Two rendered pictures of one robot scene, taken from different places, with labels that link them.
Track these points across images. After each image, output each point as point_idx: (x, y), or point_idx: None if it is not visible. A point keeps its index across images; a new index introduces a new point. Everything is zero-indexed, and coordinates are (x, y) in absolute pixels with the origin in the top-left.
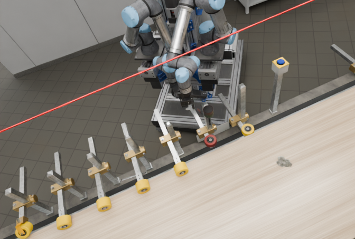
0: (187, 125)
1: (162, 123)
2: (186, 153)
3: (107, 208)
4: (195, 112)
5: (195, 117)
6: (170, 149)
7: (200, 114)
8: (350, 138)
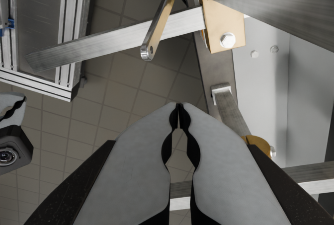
0: (81, 31)
1: (175, 200)
2: (227, 77)
3: None
4: (103, 37)
5: (133, 44)
6: (317, 192)
7: None
8: None
